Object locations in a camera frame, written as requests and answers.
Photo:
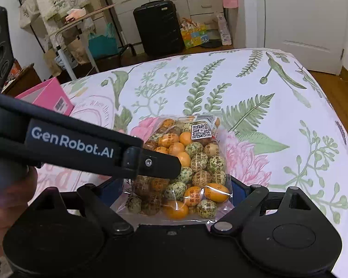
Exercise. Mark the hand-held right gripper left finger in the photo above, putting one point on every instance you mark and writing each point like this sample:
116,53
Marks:
114,185

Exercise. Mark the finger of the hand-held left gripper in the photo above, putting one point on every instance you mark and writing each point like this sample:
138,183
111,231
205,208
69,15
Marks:
159,165

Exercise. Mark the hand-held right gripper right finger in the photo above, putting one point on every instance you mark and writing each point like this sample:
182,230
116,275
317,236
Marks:
242,189

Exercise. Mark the clear bag of orange-green candies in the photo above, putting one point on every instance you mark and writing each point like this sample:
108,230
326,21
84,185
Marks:
197,162

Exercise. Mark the pink cardboard box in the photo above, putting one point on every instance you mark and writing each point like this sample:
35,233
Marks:
49,95

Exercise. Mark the person's left hand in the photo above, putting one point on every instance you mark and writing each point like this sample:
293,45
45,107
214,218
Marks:
11,205

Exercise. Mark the wooden side table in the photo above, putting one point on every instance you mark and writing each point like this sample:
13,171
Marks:
23,79

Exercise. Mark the brown paper bag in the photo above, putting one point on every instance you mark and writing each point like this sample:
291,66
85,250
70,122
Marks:
53,62

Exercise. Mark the teal bag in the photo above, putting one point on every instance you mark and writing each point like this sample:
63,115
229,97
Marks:
103,45

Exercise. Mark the metal clothes rack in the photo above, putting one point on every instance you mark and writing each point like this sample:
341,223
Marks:
75,29

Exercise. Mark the floral bedsheet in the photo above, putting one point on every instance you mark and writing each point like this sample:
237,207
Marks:
249,72

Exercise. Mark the black speaker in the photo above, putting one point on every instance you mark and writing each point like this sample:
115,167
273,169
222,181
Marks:
0,43

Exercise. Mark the colourful cardboard box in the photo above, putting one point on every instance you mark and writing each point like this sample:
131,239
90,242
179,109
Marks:
195,37

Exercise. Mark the black suitcase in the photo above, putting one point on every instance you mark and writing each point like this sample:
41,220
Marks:
158,29

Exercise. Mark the cream knitted garment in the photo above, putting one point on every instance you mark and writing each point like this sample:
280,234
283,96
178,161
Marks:
61,3

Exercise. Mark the white plastic bag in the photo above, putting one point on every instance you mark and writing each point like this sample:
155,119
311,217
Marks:
224,30

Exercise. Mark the white door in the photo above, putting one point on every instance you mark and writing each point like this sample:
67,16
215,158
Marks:
304,20

